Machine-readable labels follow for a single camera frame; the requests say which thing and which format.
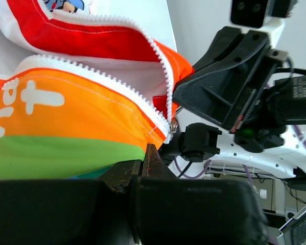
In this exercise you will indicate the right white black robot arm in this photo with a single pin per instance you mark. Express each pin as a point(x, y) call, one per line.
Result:
point(252, 108)

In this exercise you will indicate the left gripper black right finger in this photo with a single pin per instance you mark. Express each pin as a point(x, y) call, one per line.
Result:
point(168, 210)

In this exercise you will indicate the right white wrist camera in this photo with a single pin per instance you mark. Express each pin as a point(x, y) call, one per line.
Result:
point(267, 16)

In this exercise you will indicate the colourful rainbow children's jacket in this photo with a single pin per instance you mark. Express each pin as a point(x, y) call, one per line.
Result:
point(80, 91)

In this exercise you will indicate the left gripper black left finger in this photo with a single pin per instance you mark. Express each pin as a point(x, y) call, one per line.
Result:
point(67, 211)

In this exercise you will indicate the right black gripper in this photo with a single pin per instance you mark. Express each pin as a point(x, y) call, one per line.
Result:
point(226, 82)

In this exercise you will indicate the grey keyboard background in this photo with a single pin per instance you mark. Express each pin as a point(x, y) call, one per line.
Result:
point(293, 232)

